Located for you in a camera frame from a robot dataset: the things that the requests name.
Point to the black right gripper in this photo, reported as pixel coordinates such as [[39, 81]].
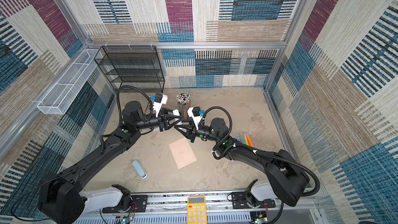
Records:
[[191, 130]]

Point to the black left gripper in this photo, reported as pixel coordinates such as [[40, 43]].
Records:
[[162, 119]]

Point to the pink paper envelope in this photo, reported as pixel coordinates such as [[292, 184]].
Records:
[[182, 153]]

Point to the white glue stick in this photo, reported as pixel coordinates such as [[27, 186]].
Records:
[[177, 114]]

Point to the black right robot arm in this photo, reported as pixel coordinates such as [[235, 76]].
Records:
[[288, 179]]

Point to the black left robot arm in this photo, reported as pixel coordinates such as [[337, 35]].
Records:
[[62, 198]]

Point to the pencil holder cup with pencils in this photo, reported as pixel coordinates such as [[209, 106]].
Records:
[[183, 100]]

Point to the highlighter marker pack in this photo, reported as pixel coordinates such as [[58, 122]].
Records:
[[244, 138]]

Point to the yellow calculator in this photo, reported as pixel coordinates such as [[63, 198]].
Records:
[[196, 210]]

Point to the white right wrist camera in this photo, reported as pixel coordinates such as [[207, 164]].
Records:
[[196, 114]]

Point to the black wire mesh shelf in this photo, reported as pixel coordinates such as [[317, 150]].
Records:
[[137, 66]]

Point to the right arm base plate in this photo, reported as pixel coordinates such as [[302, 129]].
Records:
[[240, 201]]

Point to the aluminium front rail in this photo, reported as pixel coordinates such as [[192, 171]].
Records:
[[171, 208]]

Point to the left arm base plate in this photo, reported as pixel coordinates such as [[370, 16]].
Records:
[[138, 205]]

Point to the white wire mesh basket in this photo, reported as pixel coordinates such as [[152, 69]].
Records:
[[60, 97]]

